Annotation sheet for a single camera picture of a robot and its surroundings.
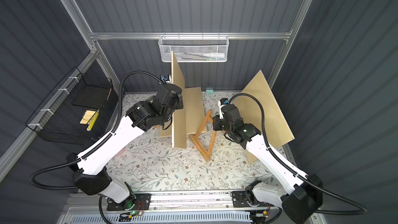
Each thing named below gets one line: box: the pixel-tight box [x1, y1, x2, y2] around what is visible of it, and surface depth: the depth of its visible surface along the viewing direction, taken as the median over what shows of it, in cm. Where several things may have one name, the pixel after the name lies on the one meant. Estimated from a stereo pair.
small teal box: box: [205, 87, 215, 94], surface depth 122 cm
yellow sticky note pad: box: [79, 109, 97, 125], surface depth 77 cm
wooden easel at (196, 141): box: [189, 109, 218, 162], surface depth 84 cm
